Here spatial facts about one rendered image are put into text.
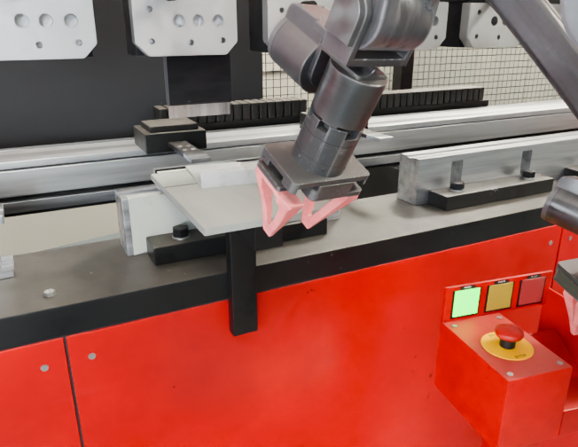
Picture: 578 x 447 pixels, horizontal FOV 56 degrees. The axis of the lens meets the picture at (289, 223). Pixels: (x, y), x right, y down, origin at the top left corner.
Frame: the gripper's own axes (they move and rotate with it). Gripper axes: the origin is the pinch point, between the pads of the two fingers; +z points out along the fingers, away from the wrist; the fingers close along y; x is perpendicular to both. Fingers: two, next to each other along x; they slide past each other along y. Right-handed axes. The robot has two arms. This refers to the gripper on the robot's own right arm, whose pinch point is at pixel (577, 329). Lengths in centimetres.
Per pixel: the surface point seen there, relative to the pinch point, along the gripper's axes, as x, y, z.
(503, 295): 4.7, 10.5, 1.6
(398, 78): -37, 123, 7
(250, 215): 46, 13, -18
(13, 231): 119, 235, 124
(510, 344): 10.5, 1.1, 1.4
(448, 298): 14.8, 11.1, 0.4
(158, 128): 52, 58, -10
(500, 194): -13.1, 36.1, 0.2
